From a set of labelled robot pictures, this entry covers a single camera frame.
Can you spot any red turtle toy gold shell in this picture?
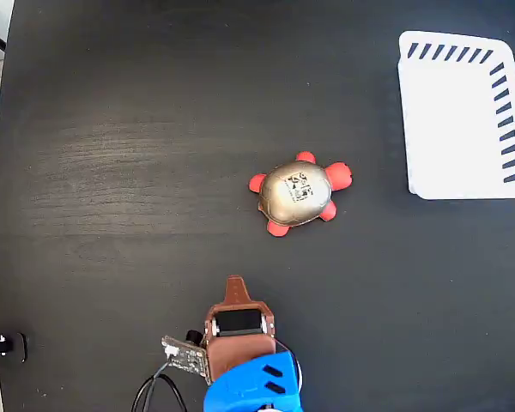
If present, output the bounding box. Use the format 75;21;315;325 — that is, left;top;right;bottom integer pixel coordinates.
247;150;354;238

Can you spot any white tray with black stripes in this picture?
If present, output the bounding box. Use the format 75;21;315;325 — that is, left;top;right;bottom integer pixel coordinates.
397;29;515;201

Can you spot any black table clamp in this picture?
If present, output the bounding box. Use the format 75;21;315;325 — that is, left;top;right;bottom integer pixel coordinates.
0;332;29;373

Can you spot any bare camera circuit board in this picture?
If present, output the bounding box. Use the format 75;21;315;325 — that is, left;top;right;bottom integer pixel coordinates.
161;329;211;385

